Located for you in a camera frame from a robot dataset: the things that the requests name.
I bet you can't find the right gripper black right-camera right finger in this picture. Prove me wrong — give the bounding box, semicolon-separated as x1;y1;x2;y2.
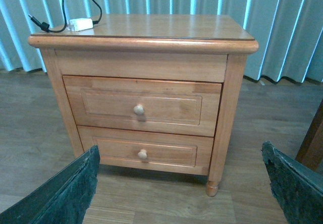
262;141;322;223

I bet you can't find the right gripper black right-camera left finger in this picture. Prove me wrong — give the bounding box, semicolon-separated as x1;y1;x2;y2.
1;145;100;223

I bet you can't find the wooden drawer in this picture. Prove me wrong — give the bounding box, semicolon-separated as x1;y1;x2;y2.
78;126;213;175
63;76;222;137

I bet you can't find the black charger cable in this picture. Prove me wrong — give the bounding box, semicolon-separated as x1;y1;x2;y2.
28;0;103;33

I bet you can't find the white charger adapter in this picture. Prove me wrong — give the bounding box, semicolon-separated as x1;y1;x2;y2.
68;18;93;31

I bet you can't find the round lower drawer knob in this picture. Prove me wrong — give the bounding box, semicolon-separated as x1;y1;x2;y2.
137;149;147;160

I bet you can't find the round drawer knob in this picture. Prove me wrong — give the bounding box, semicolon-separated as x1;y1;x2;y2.
133;104;144;116
137;149;147;160

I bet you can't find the round upper drawer knob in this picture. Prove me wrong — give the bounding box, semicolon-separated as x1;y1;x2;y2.
133;104;144;116

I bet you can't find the dark wooden furniture leg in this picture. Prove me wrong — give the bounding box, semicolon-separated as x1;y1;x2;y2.
295;101;322;171

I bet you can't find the wooden nightstand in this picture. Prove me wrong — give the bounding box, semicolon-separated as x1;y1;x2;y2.
28;14;259;197

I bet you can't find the grey pleated curtain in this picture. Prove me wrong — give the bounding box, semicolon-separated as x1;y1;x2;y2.
1;0;322;83

